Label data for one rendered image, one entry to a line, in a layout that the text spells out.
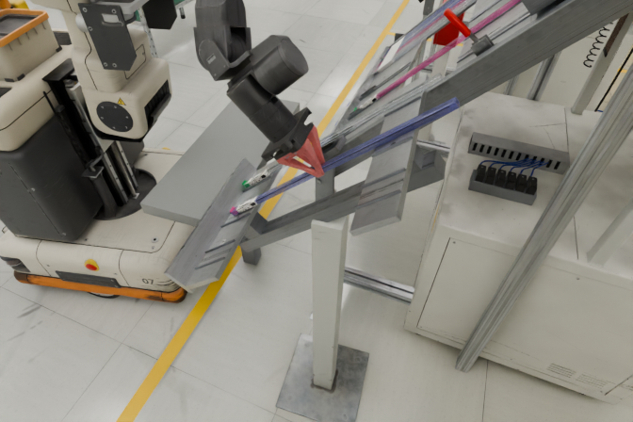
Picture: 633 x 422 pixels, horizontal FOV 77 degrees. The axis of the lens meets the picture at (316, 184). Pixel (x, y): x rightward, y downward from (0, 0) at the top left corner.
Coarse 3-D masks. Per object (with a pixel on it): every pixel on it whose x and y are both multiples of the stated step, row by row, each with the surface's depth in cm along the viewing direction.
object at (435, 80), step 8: (432, 80) 61; (440, 80) 61; (416, 88) 63; (424, 88) 62; (400, 96) 65; (408, 96) 64; (384, 104) 68; (392, 104) 66; (400, 104) 66; (368, 112) 70; (376, 112) 68; (384, 112) 68; (360, 120) 70; (368, 120) 70; (344, 128) 73; (352, 128) 72; (328, 136) 76; (336, 136) 74; (320, 144) 77; (272, 168) 86; (280, 168) 84; (248, 184) 91
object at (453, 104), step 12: (432, 108) 54; (444, 108) 53; (456, 108) 52; (420, 120) 55; (432, 120) 54; (384, 132) 59; (396, 132) 57; (408, 132) 57; (360, 144) 62; (372, 144) 60; (336, 156) 65; (348, 156) 63; (324, 168) 66; (300, 180) 70; (276, 192) 74
